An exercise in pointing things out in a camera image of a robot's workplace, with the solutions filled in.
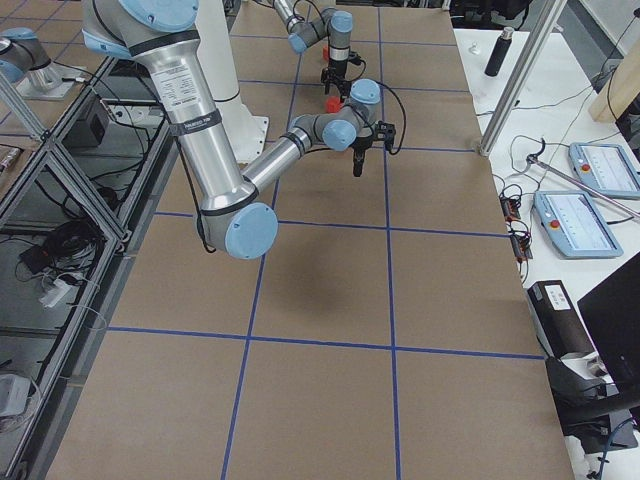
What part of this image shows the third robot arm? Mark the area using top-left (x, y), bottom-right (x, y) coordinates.
top-left (1, 23), bottom-right (234, 83)

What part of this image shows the metal reacher rod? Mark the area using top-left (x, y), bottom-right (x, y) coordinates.
top-left (525, 152), bottom-right (640, 217)

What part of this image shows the black water bottle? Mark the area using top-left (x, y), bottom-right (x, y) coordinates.
top-left (484, 27), bottom-right (514, 77)

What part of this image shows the brown paper table mat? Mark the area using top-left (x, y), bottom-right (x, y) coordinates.
top-left (47, 7), bottom-right (573, 479)

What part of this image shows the lower teach pendant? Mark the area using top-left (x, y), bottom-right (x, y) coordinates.
top-left (533, 190), bottom-right (623, 259)

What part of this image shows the teach pendant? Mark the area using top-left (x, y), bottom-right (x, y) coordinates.
top-left (569, 143), bottom-right (639, 200)
top-left (533, 190), bottom-right (623, 259)

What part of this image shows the upper teach pendant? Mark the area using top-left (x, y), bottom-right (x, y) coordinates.
top-left (569, 143), bottom-right (639, 200)

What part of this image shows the black monitor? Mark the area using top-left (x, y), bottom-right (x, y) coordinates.
top-left (578, 254), bottom-right (639, 389)

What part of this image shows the black cardboard box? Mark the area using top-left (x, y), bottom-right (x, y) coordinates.
top-left (526, 279), bottom-right (601, 374)

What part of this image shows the black power adapter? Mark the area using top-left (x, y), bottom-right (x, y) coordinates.
top-left (19, 245), bottom-right (52, 274)

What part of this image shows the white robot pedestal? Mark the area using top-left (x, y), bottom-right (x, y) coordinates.
top-left (195, 0), bottom-right (269, 164)

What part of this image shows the aluminium frame post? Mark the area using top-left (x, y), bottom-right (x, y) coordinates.
top-left (477, 0), bottom-right (567, 157)

